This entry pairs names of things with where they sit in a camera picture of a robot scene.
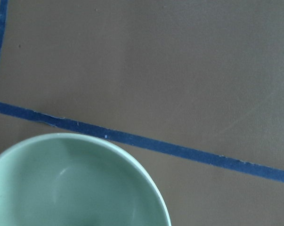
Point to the green bowl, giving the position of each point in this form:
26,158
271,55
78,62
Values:
65,179

